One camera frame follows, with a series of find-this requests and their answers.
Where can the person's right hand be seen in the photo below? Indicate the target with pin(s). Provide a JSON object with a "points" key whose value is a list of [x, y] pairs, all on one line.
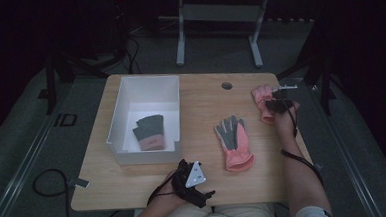
{"points": [[286, 123]]}

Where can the metal floor rail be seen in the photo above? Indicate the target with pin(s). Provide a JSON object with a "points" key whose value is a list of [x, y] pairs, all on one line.
{"points": [[20, 171], [351, 177]]}

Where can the pink padded glove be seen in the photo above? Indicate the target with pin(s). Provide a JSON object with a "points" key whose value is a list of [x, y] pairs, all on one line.
{"points": [[261, 96]]}

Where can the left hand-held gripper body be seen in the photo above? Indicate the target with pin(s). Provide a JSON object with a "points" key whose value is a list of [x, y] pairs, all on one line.
{"points": [[194, 177]]}

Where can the white plastic box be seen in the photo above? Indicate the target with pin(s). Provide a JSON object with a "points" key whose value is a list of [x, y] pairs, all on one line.
{"points": [[146, 91]]}

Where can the black tripod stand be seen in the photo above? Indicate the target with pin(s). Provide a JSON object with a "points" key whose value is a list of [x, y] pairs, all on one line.
{"points": [[324, 81], [51, 82]]}

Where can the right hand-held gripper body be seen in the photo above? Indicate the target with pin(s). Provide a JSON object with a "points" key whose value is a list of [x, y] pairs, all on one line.
{"points": [[284, 100]]}

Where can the person's white sleeve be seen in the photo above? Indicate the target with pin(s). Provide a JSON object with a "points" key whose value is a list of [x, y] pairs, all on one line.
{"points": [[313, 215]]}

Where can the white metal desk frame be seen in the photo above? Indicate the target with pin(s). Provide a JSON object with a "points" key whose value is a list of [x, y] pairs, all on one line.
{"points": [[221, 13]]}

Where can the gray knit glove pink cuff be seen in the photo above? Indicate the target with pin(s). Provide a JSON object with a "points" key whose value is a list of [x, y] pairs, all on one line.
{"points": [[150, 132]]}

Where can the pink glove with gray palm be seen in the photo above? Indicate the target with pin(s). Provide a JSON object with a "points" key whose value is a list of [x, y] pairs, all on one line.
{"points": [[234, 143]]}

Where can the person's left hand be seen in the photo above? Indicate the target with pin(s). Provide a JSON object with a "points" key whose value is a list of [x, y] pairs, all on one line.
{"points": [[168, 195]]}

